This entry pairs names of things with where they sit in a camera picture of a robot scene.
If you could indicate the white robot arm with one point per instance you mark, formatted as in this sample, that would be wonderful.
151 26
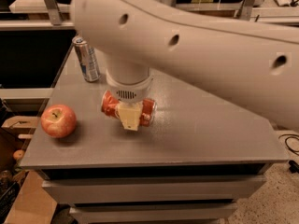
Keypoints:
250 64

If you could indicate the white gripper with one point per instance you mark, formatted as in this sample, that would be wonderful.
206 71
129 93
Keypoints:
130 92

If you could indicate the cardboard box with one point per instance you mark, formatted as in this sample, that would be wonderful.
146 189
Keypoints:
33 205

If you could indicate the red apple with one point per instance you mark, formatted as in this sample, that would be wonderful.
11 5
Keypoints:
58 121

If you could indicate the grey drawer cabinet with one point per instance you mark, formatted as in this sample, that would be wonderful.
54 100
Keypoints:
190 166

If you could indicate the red coke can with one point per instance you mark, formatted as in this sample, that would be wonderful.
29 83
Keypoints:
109 108

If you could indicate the silver blue energy drink can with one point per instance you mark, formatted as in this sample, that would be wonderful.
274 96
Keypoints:
87 59

